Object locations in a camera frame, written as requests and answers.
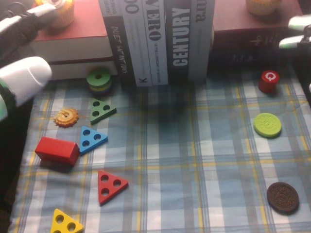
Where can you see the green triangle block with holes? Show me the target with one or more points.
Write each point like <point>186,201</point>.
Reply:
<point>100,112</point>

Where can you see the blue plaid tablecloth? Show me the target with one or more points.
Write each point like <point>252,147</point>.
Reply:
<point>182,157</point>

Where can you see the red cylinder block letter Q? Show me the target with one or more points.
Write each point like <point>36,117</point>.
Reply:
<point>267,83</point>

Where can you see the red rectangular wooden block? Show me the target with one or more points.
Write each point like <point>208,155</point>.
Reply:
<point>54,149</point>

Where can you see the yellow triangle block with holes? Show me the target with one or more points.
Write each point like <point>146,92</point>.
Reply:
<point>65,219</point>

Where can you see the yellow toy cupcake white icing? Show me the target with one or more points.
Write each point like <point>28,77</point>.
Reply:
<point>63,14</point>

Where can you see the green toy sandwich cookie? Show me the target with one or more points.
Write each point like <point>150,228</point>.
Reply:
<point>267,126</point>

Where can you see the brown toy sandwich cookie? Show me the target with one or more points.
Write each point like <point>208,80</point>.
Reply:
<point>283,197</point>

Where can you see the dark maroon hardcover book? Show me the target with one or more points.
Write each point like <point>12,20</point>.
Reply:
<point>243,41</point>

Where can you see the black grey book DUET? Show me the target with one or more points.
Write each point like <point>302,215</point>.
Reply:
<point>119,48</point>

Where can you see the blue triangle block with holes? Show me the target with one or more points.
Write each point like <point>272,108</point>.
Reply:
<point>90,143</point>

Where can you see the golden swirl toy biscuit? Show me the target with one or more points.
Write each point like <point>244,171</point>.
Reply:
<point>66,119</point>

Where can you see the red triangle block with holes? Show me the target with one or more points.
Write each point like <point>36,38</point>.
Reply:
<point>109,190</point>

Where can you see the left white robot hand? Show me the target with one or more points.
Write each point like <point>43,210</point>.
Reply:
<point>26,75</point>

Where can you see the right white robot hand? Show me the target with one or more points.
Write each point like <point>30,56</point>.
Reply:
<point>298,23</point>

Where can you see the thick red hardcover book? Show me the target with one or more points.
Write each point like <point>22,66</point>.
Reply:
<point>82,26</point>

